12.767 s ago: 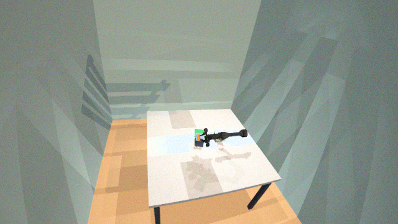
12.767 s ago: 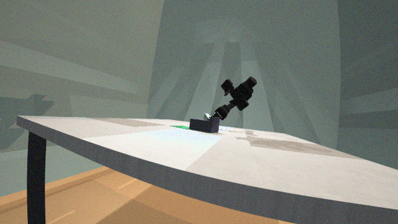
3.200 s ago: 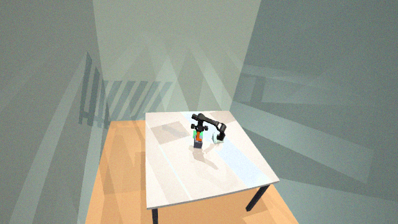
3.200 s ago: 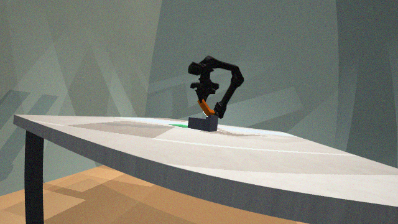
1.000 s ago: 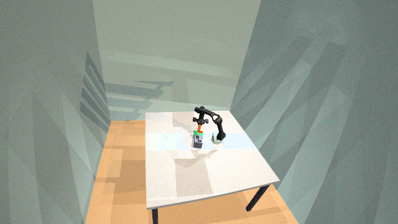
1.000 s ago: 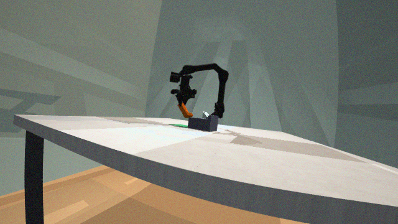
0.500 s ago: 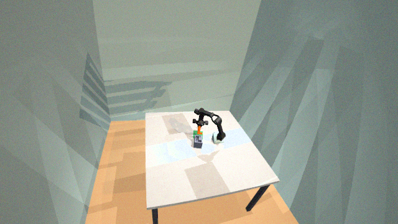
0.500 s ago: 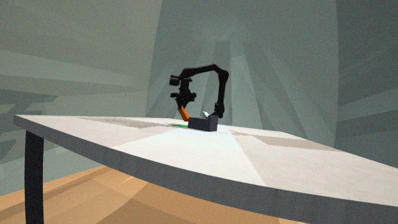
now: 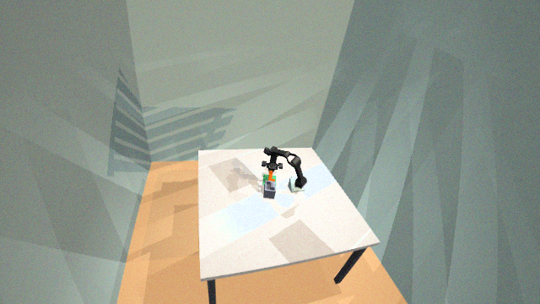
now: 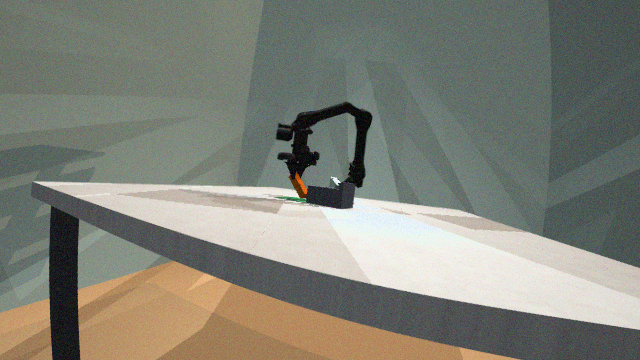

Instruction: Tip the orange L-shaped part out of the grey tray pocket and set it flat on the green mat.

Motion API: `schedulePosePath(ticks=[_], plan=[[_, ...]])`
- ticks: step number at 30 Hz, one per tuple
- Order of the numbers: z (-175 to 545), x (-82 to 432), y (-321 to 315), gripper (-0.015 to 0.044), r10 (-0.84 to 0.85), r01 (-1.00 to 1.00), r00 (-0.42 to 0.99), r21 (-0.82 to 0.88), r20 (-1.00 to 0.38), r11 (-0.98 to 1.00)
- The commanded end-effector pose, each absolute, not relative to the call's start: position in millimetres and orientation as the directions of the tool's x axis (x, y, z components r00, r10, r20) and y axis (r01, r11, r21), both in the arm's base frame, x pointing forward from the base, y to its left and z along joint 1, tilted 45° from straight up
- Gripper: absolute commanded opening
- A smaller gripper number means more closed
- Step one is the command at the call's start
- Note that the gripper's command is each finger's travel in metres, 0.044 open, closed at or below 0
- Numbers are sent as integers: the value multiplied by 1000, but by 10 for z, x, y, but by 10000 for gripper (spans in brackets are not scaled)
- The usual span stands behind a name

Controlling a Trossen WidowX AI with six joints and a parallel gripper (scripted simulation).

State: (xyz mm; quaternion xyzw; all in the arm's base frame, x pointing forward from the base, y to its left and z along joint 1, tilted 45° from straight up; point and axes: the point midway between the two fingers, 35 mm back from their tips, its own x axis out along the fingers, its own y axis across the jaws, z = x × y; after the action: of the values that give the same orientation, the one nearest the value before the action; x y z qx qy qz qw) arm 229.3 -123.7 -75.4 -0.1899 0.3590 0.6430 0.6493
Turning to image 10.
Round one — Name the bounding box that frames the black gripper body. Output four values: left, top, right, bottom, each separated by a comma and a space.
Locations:
277, 141, 317, 166

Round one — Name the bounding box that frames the orange l-shaped part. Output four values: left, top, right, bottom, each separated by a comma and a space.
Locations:
289, 173, 307, 198

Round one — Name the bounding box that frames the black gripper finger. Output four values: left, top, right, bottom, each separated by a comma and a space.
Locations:
285, 162, 300, 180
296, 164, 310, 178

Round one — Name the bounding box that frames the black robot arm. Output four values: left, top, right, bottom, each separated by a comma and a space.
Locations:
276, 102, 373, 188

